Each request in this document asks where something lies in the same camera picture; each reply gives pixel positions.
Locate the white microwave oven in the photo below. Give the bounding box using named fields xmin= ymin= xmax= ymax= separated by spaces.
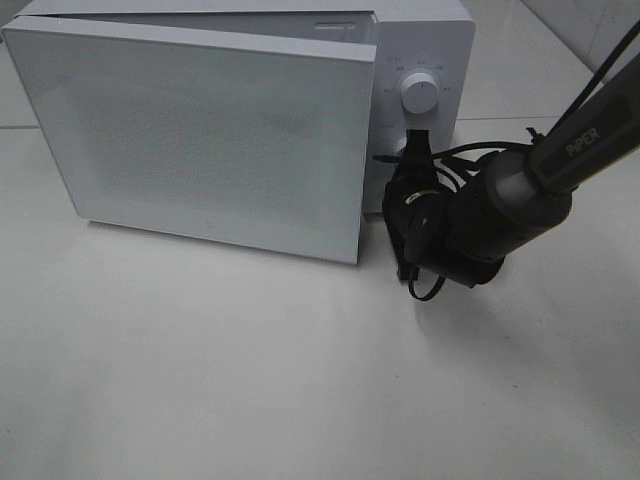
xmin=19 ymin=0 xmax=475 ymax=224

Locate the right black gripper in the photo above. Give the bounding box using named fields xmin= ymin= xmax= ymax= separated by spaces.
xmin=380 ymin=129 xmax=444 ymax=285

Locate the upper white microwave knob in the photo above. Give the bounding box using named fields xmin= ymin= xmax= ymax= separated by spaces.
xmin=400 ymin=71 xmax=439 ymax=115

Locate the white microwave door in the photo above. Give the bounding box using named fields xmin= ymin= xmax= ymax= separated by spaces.
xmin=2 ymin=15 xmax=376 ymax=264

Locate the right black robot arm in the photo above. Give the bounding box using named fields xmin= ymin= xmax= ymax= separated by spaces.
xmin=375 ymin=25 xmax=639 ymax=301

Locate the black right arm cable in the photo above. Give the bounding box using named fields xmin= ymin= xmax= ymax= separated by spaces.
xmin=372 ymin=0 xmax=640 ymax=303

